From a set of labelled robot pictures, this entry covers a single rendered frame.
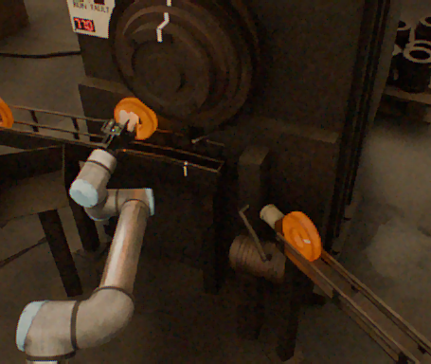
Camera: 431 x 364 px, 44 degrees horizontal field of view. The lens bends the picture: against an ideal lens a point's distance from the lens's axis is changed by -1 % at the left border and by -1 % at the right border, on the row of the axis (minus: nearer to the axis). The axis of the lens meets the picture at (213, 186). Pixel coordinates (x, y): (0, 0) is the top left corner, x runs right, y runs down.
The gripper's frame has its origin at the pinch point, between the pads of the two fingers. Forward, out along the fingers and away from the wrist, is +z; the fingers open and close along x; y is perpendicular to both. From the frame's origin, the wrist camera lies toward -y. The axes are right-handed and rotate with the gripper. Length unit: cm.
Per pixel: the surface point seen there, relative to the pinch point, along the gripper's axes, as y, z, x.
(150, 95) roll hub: 20.9, -6.2, -15.0
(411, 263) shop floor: -95, 20, -103
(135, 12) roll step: 40.9, 6.0, -10.1
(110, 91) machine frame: 0.9, 6.7, 13.2
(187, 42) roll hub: 40.0, -0.8, -28.9
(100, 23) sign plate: 23.5, 16.7, 14.1
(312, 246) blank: -4, -28, -71
